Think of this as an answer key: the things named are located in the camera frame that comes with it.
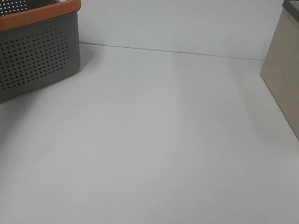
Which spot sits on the grey perforated basket orange rim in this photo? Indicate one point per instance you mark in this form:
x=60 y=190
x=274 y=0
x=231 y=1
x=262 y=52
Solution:
x=39 y=44

